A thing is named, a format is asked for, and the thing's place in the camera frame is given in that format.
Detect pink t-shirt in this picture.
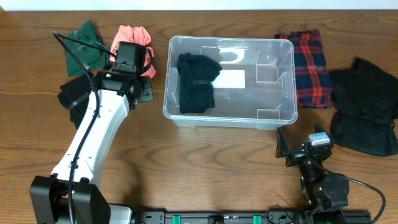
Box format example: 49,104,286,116
110,25,156,78

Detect dark navy cloth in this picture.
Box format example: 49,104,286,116
177,53,222,114

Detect black cloth bundle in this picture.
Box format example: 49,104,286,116
58,76,91,129

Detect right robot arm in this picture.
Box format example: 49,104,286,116
275,123,349,224

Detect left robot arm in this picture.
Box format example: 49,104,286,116
30,42,153,223

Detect clear plastic storage container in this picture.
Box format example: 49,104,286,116
163,35,298,129

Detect white label in container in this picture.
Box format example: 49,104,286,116
212,70,245,89

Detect red plaid folded cloth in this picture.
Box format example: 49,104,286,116
274,29,333,110

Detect large black cloth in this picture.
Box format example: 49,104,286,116
330,58,397,157

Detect green folded cloth bundle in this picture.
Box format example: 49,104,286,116
63,20,109,77

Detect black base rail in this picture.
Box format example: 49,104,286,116
108,203,373,224

